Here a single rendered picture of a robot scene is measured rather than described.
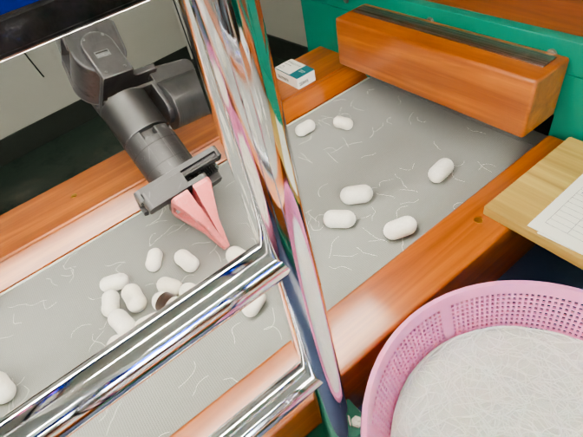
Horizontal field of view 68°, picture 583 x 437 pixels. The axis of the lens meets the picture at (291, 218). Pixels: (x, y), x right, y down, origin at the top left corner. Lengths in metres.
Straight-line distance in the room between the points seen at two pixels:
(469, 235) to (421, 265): 0.06
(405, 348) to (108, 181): 0.45
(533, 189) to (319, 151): 0.27
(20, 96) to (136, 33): 0.66
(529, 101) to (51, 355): 0.55
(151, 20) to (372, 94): 2.05
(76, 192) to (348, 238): 0.38
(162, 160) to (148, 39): 2.20
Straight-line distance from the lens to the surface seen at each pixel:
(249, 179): 0.15
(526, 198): 0.49
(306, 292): 0.21
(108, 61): 0.53
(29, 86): 2.53
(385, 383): 0.39
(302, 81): 0.71
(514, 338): 0.45
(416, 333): 0.41
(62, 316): 0.55
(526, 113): 0.52
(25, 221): 0.67
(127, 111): 0.51
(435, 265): 0.43
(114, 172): 0.66
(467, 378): 0.41
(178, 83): 0.54
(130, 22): 2.61
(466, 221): 0.47
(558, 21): 0.56
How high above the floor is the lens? 1.11
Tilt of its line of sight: 45 degrees down
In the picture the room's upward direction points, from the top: 14 degrees counter-clockwise
